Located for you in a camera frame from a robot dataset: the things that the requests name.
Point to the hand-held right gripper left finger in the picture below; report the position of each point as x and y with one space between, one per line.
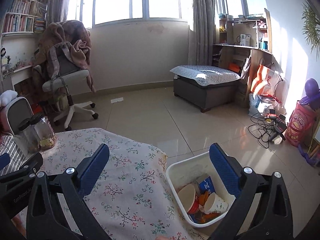
93 170

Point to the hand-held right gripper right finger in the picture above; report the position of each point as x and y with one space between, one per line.
222 170

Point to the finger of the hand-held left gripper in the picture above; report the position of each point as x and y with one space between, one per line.
27 166
3 161

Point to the dark blue carton box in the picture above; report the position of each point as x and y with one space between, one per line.
207 185

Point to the orange carrot piece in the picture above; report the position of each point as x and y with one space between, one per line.
203 198
211 217

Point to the white floral paper cup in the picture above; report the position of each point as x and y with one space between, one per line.
217 203

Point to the white plastic bin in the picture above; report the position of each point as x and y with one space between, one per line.
185 170

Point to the red paper cup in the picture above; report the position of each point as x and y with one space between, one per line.
186 197

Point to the grey striped quilt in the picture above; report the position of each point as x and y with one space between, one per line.
12 150

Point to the floral tablecloth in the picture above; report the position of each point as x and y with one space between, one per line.
125 155

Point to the plastic jar with yellow packet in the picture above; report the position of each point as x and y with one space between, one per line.
45 132

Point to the white plush toy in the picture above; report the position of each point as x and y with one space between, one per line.
8 97

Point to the black red charger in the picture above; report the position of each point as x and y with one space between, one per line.
280 127
272 113

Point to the white blue plastic bag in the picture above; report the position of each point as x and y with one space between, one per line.
257 105

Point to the white paper sheet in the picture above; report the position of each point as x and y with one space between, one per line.
117 100

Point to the grey ottoman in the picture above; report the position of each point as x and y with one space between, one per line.
207 95

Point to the purple floor toy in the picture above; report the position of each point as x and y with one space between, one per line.
310 157

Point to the red chip drum container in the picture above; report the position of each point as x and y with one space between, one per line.
298 125

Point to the person's leg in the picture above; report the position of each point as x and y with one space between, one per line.
163 238

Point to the white desk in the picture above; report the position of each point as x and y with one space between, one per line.
20 70

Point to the white grey office chair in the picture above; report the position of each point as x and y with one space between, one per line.
65 77

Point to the quilted cushion cover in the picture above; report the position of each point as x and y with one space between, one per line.
207 73

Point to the orange white shopping bag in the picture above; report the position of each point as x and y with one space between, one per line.
262 80

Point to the orange box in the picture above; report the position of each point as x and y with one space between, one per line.
235 67

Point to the grey backpack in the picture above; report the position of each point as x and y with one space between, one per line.
62 60

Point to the wooden desk with shelves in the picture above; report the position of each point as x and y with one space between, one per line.
256 57

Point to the purple hat and ball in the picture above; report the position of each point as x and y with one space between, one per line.
311 86

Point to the white bookshelf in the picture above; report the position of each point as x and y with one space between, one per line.
17 33

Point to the white meter device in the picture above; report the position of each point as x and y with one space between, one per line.
245 39

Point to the row of books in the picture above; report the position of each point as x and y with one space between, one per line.
20 22

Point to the grey curtain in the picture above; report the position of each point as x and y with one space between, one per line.
202 30
57 0

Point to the green spider plant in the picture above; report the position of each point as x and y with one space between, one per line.
312 25

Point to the large window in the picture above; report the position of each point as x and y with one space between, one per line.
112 0

